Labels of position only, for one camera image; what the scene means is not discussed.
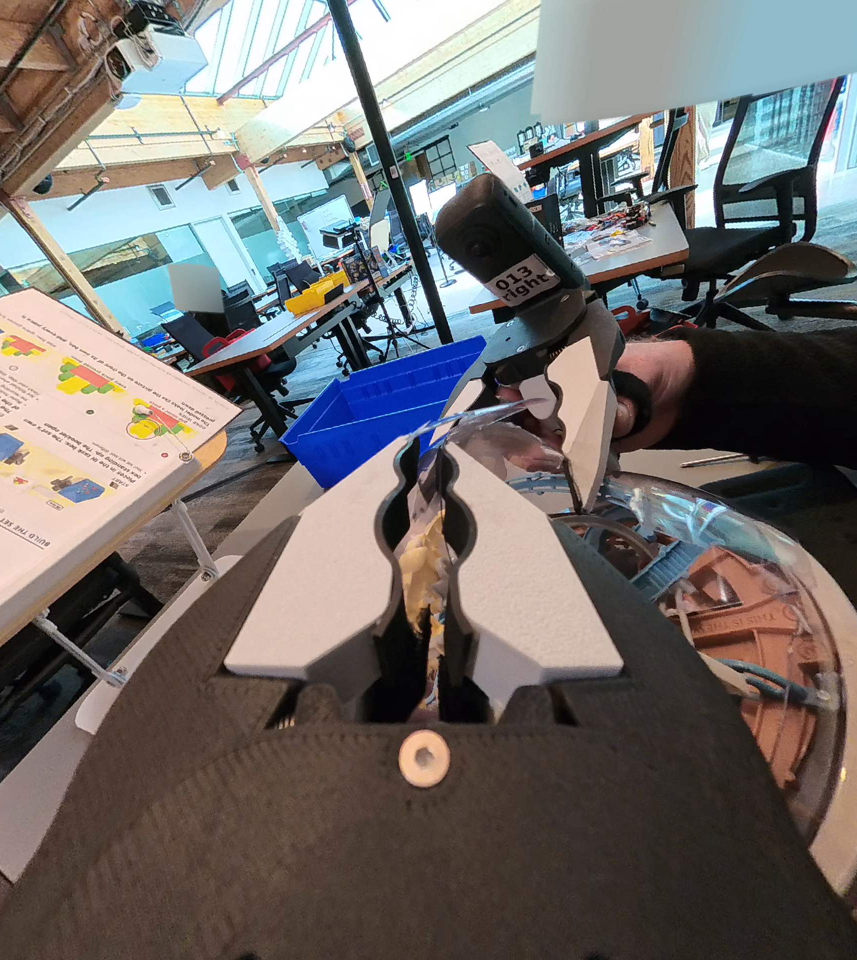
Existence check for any person's right hand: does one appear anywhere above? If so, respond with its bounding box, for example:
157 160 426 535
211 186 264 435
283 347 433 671
609 338 700 451

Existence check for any white ceiling projector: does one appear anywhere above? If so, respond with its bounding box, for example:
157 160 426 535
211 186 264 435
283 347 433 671
108 23 208 94

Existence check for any wooden side table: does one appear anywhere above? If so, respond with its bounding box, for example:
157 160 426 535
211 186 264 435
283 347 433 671
469 203 694 319

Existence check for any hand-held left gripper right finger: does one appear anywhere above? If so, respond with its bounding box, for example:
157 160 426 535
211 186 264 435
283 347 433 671
444 440 625 706

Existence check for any red office chair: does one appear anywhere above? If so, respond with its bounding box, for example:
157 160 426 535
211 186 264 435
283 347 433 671
196 330 302 451

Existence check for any printed instruction sheet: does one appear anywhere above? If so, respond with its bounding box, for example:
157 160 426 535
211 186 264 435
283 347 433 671
0 288 242 649

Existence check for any clear maze ball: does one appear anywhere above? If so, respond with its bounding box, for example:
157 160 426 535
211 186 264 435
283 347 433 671
429 417 857 904

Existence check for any yellow bin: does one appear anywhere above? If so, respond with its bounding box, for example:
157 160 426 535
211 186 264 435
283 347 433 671
285 270 352 316

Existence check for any wooden office desk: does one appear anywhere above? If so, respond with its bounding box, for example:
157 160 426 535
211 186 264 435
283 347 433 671
186 263 415 439

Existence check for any black vertical pole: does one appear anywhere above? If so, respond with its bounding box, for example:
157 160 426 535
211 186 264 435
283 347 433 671
324 0 457 346

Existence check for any person's right forearm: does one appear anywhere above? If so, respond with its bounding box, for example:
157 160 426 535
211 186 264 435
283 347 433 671
669 320 857 475

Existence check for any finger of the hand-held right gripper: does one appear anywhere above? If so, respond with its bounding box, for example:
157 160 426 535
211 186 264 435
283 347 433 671
549 338 619 514
436 368 560 439

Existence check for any blue storage bin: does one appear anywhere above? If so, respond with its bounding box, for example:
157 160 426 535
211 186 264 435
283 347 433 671
282 335 490 490

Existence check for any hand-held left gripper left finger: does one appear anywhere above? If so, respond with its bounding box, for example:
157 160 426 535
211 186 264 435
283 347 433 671
225 435 424 706

